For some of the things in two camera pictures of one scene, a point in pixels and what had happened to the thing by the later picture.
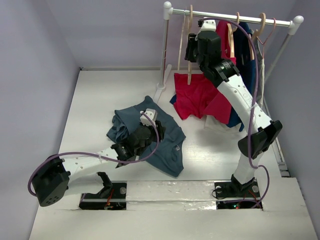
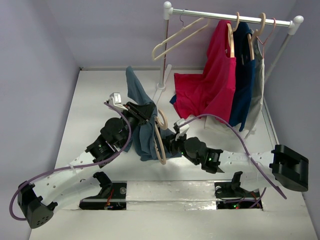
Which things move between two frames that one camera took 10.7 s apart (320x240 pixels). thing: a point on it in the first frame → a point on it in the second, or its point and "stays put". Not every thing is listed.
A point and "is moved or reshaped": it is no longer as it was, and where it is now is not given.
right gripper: x=190 y=50 → x=172 y=144
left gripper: x=148 y=127 → x=142 y=114
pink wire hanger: x=263 y=43 stays put
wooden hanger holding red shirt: x=230 y=30 stays put
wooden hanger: x=189 y=63 → x=158 y=146
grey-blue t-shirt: x=165 y=154 is moved or reshaped
